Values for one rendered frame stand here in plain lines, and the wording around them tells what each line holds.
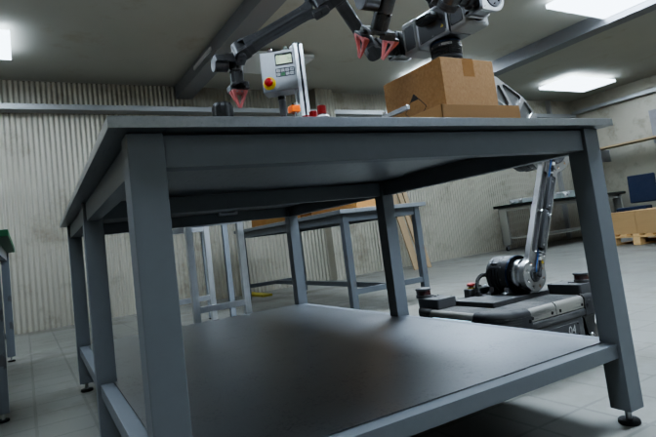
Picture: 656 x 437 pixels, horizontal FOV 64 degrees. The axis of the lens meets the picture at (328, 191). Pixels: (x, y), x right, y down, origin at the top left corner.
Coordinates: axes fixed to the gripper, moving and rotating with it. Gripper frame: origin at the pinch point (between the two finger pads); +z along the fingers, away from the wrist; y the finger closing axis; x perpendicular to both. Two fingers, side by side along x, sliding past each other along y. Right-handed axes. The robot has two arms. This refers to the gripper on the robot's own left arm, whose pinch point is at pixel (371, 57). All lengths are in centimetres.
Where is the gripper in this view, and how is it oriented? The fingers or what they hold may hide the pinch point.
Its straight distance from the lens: 179.8
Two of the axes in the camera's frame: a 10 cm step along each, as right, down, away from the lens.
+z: -2.2, 8.5, 4.8
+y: -8.5, 0.8, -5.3
